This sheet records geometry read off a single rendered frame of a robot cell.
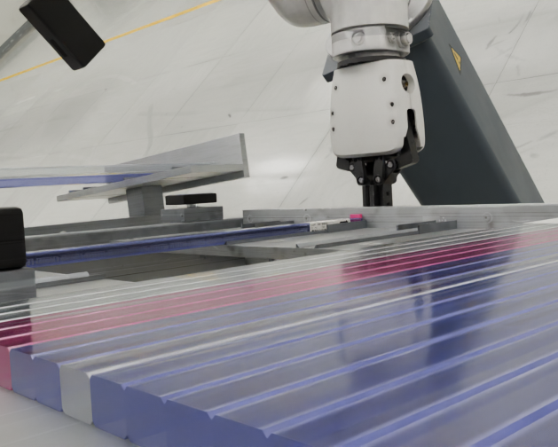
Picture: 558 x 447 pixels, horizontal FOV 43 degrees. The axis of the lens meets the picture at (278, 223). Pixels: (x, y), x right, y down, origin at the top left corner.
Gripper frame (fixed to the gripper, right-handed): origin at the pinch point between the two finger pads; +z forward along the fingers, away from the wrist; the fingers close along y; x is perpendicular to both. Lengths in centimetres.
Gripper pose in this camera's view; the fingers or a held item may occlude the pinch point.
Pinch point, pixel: (377, 202)
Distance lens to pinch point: 78.6
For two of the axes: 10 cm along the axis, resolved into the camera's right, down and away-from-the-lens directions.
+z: 0.5, 10.0, 0.5
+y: -6.8, 0.0, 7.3
